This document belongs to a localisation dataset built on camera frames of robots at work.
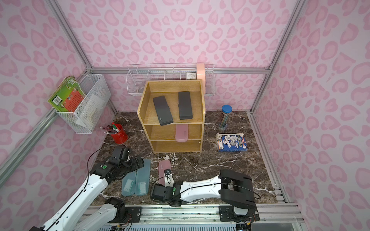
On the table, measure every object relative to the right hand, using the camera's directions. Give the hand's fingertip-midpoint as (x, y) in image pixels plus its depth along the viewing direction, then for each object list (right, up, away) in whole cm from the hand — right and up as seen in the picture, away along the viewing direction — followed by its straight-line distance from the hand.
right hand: (165, 194), depth 78 cm
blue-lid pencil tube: (+37, +47, +16) cm, 62 cm away
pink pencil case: (+8, +33, +6) cm, 34 cm away
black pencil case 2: (-1, +45, -2) cm, 45 cm away
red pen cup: (-33, +29, +18) cm, 47 cm away
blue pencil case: (-15, +6, +6) cm, 17 cm away
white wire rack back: (-22, +70, +18) cm, 76 cm away
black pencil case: (+10, +48, -1) cm, 49 cm away
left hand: (-16, +17, +2) cm, 24 cm away
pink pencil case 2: (-3, +12, +11) cm, 17 cm away
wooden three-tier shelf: (+4, +44, -3) cm, 44 cm away
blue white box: (+40, +25, +20) cm, 51 cm away
